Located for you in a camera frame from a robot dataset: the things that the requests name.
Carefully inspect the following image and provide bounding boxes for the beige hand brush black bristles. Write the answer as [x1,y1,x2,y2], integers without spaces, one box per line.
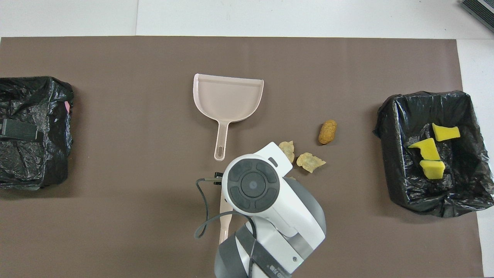
[218,192,232,245]

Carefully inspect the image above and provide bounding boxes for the pale dumpling piece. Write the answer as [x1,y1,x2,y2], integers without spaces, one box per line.
[278,141,296,164]
[296,152,327,174]

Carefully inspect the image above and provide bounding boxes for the beige plastic dustpan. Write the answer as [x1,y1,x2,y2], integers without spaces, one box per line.
[193,73,265,162]

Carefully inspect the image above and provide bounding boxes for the brown oval fried nugget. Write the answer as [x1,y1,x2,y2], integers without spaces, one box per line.
[318,119,338,146]

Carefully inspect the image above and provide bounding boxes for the notched yellow sponge piece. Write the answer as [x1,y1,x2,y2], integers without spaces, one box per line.
[408,137,442,161]

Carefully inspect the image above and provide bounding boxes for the green and yellow sponge piece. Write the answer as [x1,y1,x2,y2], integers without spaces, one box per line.
[419,159,446,180]

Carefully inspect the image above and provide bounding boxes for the small yellow sponge piece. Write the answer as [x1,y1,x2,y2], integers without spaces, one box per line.
[432,122,461,142]

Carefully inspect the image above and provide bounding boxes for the bin with black bag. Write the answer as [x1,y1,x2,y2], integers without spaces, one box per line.
[0,76,74,191]
[372,90,494,218]

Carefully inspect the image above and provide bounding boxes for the brown table mat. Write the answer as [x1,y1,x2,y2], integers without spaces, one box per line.
[0,36,485,278]

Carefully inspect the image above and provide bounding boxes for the dark ribbed device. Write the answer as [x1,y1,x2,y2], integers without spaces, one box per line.
[461,0,494,22]

